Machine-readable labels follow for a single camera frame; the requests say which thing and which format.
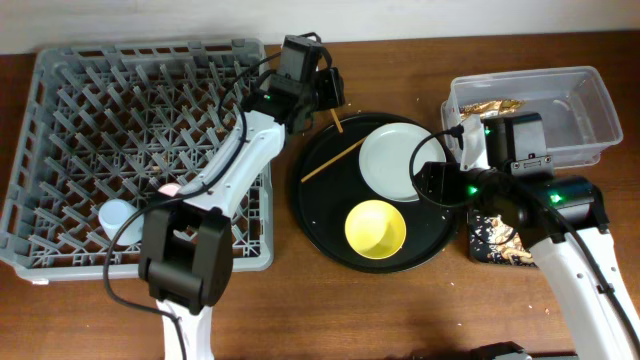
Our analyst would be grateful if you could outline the wooden chopstick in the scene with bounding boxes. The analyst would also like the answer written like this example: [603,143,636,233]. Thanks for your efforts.
[330,109,344,134]
[300,137,367,183]

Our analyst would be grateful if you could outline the grey round plate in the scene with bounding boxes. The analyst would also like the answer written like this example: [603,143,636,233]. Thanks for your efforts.
[359,122,430,202]

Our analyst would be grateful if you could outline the food scraps of nuts and rice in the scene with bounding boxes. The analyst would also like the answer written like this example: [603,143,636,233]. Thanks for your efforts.
[467,212,535,267]

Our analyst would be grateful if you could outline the yellow bowl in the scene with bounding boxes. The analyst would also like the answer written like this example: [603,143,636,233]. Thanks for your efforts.
[344,200,407,260]

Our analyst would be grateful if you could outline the gold foil wrapper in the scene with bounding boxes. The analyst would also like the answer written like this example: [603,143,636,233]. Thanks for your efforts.
[459,99,525,120]

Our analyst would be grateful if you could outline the pink plastic cup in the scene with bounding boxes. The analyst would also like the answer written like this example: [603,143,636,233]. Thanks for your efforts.
[158,183,181,197]

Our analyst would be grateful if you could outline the blue plastic cup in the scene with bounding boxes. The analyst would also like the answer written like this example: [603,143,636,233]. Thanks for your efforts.
[98,199,144,246]

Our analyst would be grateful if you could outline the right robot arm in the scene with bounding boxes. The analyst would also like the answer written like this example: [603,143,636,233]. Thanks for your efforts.
[408,113,639,359]

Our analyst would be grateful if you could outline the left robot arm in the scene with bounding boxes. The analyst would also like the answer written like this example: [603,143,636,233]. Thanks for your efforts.
[138,32,345,359]

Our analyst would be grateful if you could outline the grey plastic dishwasher rack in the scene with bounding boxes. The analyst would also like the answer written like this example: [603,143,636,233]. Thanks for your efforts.
[1,39,266,285]

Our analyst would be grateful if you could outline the black rectangular tray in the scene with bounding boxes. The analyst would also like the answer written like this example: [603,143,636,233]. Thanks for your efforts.
[467,182,612,268]

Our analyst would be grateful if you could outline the round black serving tray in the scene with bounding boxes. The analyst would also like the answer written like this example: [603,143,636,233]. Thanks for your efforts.
[289,113,459,274]

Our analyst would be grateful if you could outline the clear plastic bin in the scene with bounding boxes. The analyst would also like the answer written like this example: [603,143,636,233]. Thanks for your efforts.
[441,66,623,169]

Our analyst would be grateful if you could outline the right black cable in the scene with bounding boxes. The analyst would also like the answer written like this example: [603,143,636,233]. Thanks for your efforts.
[408,124,640,351]

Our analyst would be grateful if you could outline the black cable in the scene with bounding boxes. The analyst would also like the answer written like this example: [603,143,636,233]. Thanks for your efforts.
[102,49,281,360]
[408,124,640,351]

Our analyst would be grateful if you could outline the left black cable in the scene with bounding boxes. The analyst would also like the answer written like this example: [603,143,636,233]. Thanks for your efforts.
[102,49,281,360]

